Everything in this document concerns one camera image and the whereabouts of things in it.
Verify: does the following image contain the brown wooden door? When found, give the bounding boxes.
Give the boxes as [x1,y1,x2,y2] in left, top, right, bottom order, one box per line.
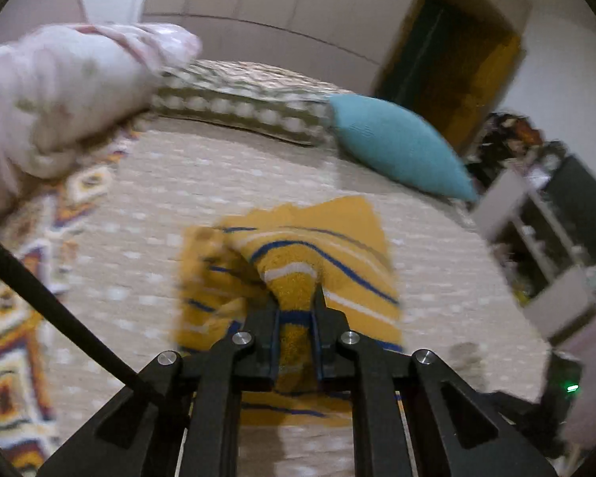
[375,0,521,155]

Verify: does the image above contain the pink arched headboard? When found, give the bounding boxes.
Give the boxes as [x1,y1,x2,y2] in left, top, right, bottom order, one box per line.
[0,0,88,44]

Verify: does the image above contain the pink floral comforter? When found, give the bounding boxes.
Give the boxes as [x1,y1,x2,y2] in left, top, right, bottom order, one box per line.
[0,24,202,218]

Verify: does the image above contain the yellow striped knit sweater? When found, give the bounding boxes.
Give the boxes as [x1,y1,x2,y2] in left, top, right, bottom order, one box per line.
[174,196,402,427]

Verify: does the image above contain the white wardrobe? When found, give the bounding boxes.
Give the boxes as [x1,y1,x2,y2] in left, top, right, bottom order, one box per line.
[142,0,413,94]

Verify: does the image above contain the white shelving unit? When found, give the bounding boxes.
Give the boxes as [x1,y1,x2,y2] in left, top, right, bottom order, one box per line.
[468,113,596,344]

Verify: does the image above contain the olive bolster pillow white spots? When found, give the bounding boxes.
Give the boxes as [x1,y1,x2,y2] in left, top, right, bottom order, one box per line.
[153,59,345,147]

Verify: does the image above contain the teal cushion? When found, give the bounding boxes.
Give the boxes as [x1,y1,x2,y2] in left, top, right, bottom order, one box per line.
[328,94,478,202]

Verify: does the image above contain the geometric patterned fleece blanket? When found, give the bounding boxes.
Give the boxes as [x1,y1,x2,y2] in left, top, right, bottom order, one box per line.
[0,118,145,476]

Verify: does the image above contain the beige dotted quilt bedspread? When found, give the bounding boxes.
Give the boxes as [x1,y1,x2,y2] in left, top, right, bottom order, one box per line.
[39,58,552,477]

